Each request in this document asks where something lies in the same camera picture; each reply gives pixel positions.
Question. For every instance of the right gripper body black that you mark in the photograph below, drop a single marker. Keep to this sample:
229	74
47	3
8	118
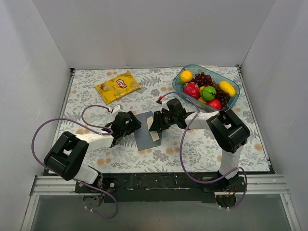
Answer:
157	120

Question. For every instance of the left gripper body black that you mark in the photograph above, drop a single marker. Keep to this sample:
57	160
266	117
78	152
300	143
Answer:
134	121

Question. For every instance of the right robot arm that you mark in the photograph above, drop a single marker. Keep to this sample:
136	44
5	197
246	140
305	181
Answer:
228	129

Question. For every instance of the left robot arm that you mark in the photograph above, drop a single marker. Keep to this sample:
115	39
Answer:
66	156

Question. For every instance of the floral tablecloth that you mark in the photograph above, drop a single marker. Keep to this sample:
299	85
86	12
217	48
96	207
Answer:
200	151

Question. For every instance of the yellow Lays chips bag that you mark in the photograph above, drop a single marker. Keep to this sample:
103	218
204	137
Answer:
117	87

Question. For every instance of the small orange fruit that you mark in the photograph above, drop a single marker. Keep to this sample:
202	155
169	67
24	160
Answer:
201	89

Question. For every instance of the green ball fruit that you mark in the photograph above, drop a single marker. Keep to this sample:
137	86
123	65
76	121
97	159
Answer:
208	93

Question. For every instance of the red apple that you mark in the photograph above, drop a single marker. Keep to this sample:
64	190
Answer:
214	103

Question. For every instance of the yellow lemon left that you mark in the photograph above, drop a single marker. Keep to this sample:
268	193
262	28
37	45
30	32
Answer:
186	76

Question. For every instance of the teal plastic fruit basket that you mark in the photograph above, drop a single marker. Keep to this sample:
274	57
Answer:
178	86

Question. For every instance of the purple grape bunch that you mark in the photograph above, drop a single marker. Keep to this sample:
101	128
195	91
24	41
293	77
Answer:
201	79

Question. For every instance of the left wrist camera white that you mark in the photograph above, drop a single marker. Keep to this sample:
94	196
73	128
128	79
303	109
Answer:
118	108

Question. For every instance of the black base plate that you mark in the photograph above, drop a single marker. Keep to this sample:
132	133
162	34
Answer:
165	187

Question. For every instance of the aluminium frame rail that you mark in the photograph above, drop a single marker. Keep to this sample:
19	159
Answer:
54	185

